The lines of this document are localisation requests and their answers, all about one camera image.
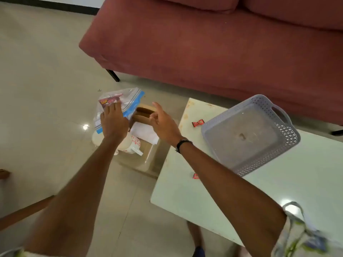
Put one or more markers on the person's left forearm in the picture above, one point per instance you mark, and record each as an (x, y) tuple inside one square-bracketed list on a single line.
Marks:
[(75, 200)]

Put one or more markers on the wooden napkin holder with napkins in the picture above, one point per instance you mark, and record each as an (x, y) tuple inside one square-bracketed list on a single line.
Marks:
[(144, 111)]

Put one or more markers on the grey plastic tray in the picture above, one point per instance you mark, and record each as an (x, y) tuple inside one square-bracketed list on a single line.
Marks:
[(241, 136)]

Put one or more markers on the clear blue-sealed zip bag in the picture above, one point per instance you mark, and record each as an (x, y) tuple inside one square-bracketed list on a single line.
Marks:
[(130, 99)]

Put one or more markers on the red candy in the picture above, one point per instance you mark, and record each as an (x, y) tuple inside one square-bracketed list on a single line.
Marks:
[(198, 123), (196, 176)]

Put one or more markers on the person's right forearm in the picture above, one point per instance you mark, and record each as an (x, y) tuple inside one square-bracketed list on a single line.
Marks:
[(230, 195)]

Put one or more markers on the maroon nuts snack packet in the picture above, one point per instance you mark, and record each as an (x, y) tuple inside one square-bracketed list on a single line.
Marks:
[(110, 100)]

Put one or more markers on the red sofa back cushion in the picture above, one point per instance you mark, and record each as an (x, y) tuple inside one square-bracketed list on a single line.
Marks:
[(198, 2), (294, 10)]

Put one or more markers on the brown wooden furniture leg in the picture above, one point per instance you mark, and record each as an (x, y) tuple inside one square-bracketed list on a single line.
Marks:
[(24, 212)]

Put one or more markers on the person's right hand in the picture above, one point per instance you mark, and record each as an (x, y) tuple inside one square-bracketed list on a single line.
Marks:
[(163, 125)]

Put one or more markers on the person's left foot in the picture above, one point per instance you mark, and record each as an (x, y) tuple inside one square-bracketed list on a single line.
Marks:
[(195, 232)]

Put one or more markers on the black sofa leg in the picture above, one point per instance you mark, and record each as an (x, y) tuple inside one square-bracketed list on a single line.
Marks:
[(113, 75), (337, 132)]

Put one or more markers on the beige plastic stool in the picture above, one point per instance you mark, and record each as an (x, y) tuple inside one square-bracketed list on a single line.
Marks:
[(150, 157)]

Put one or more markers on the person's left hand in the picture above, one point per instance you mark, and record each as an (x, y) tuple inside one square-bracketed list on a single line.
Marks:
[(114, 120)]

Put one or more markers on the white floral mug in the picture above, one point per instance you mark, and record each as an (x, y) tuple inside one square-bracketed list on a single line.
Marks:
[(131, 144), (96, 139)]

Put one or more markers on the red fabric sofa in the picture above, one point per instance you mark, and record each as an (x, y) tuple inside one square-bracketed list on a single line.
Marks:
[(214, 50)]

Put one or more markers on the dark blue trousers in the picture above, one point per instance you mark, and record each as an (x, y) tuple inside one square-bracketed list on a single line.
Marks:
[(198, 252)]

